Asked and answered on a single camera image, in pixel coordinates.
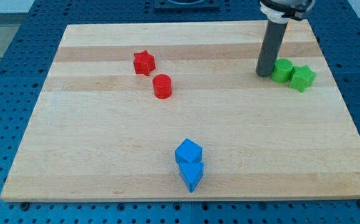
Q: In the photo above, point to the blue perforated table plate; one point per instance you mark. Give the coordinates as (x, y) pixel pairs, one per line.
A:
(27, 60)

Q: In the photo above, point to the red star block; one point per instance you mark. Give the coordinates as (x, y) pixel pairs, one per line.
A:
(143, 63)

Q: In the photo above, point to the red cylinder block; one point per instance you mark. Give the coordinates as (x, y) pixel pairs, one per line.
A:
(162, 86)

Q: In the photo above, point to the blue cube block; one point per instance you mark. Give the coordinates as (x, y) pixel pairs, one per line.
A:
(188, 151)

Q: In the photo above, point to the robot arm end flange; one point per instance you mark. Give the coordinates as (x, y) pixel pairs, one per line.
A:
(282, 11)

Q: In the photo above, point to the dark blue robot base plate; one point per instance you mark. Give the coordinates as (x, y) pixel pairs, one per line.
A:
(185, 5)

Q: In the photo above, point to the wooden board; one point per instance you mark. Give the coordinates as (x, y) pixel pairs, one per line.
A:
(98, 133)

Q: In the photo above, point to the green star block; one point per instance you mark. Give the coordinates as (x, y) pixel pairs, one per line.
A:
(301, 78)

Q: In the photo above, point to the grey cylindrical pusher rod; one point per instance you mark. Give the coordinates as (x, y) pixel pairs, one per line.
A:
(271, 44)

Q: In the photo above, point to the green cylinder block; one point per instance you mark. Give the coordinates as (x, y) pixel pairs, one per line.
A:
(282, 70)

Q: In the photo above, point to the blue triangle block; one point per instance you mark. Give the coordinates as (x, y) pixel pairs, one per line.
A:
(191, 174)

